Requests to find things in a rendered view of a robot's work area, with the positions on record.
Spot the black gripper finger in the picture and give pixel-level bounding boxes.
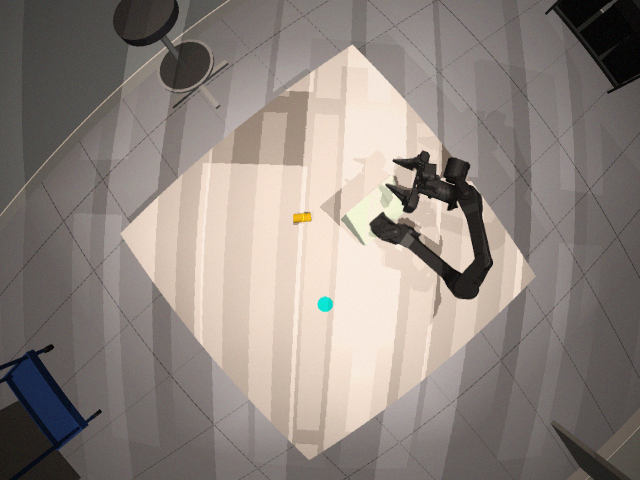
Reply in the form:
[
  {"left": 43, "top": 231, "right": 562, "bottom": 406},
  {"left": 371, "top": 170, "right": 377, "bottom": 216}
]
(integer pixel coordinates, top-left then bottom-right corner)
[
  {"left": 385, "top": 183, "right": 411, "bottom": 206},
  {"left": 392, "top": 154, "right": 420, "bottom": 170}
]

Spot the cyan circle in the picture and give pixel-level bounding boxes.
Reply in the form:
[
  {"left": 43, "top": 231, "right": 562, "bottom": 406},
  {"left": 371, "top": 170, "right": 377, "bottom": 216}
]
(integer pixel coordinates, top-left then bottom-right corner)
[{"left": 318, "top": 296, "right": 333, "bottom": 312}]

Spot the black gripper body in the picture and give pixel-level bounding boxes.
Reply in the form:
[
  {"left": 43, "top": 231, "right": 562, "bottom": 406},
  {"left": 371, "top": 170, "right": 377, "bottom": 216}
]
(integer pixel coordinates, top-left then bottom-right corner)
[{"left": 403, "top": 151, "right": 443, "bottom": 213}]

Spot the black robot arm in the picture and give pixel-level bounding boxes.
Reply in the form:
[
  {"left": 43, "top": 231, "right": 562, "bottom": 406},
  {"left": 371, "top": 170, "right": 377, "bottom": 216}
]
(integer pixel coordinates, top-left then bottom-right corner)
[{"left": 370, "top": 157, "right": 493, "bottom": 300}]

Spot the yellow cylinder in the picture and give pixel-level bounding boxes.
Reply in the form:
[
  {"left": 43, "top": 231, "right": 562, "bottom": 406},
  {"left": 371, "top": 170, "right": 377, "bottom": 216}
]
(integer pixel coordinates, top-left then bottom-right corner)
[{"left": 293, "top": 213, "right": 311, "bottom": 223}]

